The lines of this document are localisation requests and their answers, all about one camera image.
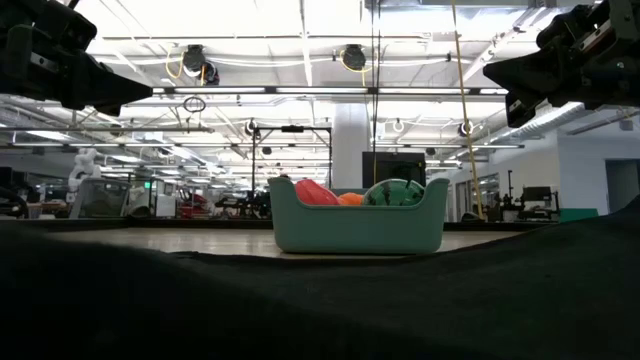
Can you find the grey door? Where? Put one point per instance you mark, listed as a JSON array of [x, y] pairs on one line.
[[622, 185]]

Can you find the green box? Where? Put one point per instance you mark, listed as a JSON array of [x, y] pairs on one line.
[[577, 215]]

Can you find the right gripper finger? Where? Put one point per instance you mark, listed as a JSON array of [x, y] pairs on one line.
[[517, 110], [525, 75]]

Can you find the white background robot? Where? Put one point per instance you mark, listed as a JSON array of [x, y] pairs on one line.
[[82, 167]]

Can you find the red toy bell pepper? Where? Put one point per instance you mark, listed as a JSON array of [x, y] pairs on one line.
[[315, 194]]

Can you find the green toy watermelon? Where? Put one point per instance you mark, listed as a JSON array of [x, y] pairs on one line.
[[395, 194]]

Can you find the white square pillar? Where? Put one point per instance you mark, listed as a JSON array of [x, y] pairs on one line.
[[350, 145]]

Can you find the black cloth napkin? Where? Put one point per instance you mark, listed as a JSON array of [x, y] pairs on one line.
[[320, 310]]

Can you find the black background monitor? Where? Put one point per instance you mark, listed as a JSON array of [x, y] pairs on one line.
[[537, 194]]

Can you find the long ceiling light rail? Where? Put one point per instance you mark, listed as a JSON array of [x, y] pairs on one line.
[[320, 90]]

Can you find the black background rig frame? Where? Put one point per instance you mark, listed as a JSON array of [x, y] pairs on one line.
[[292, 128]]

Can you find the teal plastic tub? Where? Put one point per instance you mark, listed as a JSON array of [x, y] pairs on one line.
[[357, 227]]

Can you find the black background robot arms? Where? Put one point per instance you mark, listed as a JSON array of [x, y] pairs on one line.
[[247, 204]]

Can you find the orange toy pumpkin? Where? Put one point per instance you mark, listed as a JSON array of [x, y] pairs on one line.
[[351, 199]]

